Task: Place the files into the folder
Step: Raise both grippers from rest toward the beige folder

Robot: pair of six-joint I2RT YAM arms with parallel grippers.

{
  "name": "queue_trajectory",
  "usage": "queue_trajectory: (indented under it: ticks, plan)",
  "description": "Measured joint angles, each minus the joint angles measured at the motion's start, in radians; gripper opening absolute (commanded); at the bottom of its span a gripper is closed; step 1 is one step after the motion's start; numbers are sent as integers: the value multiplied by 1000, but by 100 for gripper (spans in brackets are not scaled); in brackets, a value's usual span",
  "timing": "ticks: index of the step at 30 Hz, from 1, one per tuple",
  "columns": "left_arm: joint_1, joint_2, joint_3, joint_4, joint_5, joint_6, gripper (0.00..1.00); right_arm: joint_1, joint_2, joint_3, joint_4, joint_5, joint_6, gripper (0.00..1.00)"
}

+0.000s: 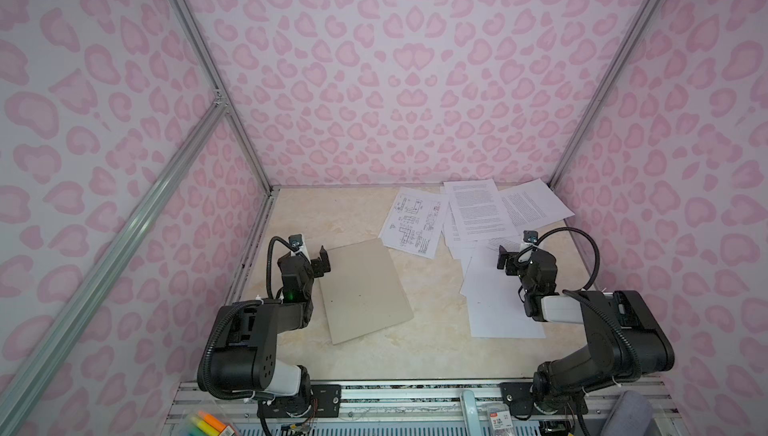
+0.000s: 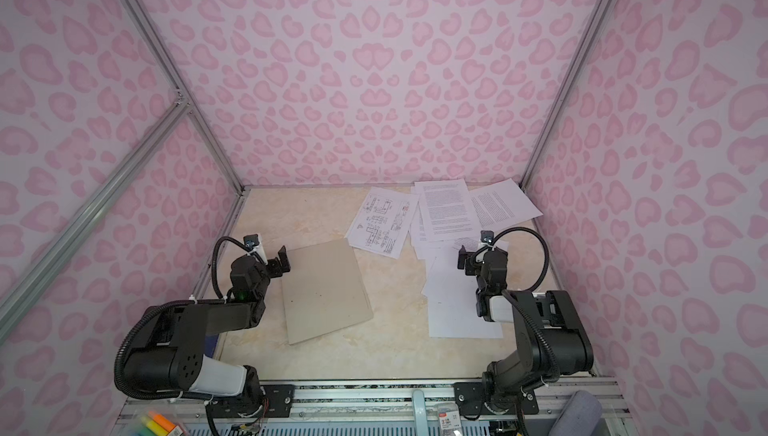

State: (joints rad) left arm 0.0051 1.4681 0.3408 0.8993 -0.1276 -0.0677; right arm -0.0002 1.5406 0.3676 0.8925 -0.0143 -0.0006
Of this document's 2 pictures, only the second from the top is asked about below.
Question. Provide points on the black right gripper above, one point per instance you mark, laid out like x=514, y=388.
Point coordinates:
x=475, y=258

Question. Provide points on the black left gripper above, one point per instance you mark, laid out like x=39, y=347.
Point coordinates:
x=274, y=266

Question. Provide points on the translucent beige file folder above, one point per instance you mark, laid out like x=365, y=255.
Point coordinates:
x=324, y=291

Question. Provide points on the technical drawing paper sheet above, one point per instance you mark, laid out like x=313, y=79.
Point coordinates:
x=382, y=223

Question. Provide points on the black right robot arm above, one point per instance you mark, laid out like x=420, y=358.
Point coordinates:
x=551, y=341

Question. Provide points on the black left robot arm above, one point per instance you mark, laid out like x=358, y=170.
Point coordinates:
x=163, y=355

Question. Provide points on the blank white paper sheet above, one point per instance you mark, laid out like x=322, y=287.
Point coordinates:
x=451, y=301

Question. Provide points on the central printed text sheet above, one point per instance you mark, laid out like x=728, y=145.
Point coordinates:
x=447, y=210

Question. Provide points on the right printed text sheet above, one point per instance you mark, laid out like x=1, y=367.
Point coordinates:
x=502, y=205

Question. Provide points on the small labelled plastic bag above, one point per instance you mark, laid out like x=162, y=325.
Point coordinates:
x=449, y=419

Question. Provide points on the grey foam roll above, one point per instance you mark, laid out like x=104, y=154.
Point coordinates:
x=580, y=416

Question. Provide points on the highlighter marker pack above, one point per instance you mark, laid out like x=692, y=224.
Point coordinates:
x=153, y=423

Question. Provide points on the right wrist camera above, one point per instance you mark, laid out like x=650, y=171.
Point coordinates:
x=487, y=238

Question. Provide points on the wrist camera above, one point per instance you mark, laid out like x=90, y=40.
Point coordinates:
x=487, y=238
x=255, y=248

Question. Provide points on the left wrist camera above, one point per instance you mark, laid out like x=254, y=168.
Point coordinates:
x=255, y=248

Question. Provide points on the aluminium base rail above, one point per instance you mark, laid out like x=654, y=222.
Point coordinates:
x=382, y=407

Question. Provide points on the diagonal aluminium frame bar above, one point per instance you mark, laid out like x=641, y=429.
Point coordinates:
x=38, y=277

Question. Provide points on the right corner aluminium post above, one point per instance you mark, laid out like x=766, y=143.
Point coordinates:
x=594, y=25

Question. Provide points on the corner aluminium post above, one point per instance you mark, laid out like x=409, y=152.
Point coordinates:
x=594, y=25
x=157, y=47

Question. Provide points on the left corner aluminium post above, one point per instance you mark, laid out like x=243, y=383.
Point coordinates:
x=157, y=47

